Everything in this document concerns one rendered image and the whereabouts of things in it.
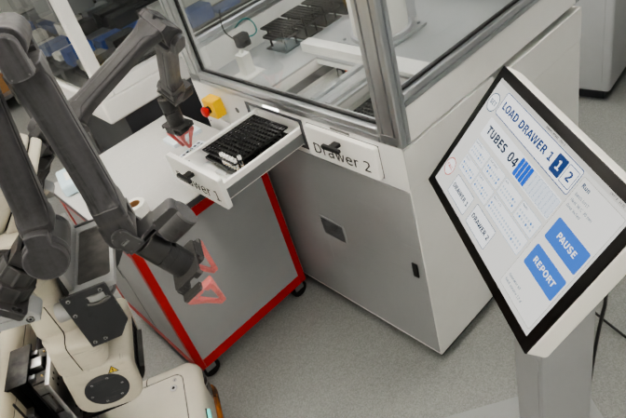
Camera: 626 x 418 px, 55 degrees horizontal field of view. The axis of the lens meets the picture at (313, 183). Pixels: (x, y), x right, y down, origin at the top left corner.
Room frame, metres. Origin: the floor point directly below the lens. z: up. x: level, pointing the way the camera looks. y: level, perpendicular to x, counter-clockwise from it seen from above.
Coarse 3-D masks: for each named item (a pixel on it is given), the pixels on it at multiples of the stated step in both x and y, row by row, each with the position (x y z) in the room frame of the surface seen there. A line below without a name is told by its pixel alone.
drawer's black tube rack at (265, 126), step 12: (252, 120) 1.75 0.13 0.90; (264, 120) 1.73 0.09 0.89; (228, 132) 1.72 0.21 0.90; (240, 132) 1.69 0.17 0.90; (252, 132) 1.67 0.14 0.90; (264, 132) 1.65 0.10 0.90; (276, 132) 1.63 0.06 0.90; (228, 144) 1.65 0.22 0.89; (240, 144) 1.62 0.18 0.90; (252, 144) 1.65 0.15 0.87; (264, 144) 1.58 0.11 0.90; (252, 156) 1.58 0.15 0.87; (228, 168) 1.55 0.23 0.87; (240, 168) 1.53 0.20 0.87
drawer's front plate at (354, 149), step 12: (312, 132) 1.54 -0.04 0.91; (324, 132) 1.49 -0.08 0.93; (312, 144) 1.55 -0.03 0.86; (348, 144) 1.41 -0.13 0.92; (360, 144) 1.37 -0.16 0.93; (324, 156) 1.52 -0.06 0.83; (348, 156) 1.42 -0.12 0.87; (360, 156) 1.38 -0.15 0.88; (372, 156) 1.34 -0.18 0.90; (348, 168) 1.43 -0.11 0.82; (360, 168) 1.39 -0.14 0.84; (372, 168) 1.35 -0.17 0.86
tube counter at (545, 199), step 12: (516, 156) 0.89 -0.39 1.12; (516, 168) 0.87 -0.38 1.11; (528, 168) 0.84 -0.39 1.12; (516, 180) 0.85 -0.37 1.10; (528, 180) 0.82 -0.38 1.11; (540, 180) 0.80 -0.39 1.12; (528, 192) 0.80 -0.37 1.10; (540, 192) 0.78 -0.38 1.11; (552, 192) 0.75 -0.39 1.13; (540, 204) 0.76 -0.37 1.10; (552, 204) 0.74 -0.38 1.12
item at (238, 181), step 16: (256, 112) 1.82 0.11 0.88; (288, 128) 1.70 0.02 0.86; (208, 144) 1.70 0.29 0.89; (288, 144) 1.58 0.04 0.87; (192, 160) 1.66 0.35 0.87; (208, 160) 1.69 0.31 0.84; (256, 160) 1.52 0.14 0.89; (272, 160) 1.54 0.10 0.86; (240, 176) 1.48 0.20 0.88; (256, 176) 1.50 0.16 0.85
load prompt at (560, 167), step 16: (512, 96) 1.00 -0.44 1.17; (496, 112) 1.02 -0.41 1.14; (512, 112) 0.98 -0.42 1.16; (512, 128) 0.94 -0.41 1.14; (528, 128) 0.91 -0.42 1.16; (544, 128) 0.87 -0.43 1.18; (528, 144) 0.88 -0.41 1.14; (544, 144) 0.84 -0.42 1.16; (544, 160) 0.82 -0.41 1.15; (560, 160) 0.79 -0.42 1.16; (560, 176) 0.76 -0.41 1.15; (576, 176) 0.73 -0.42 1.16
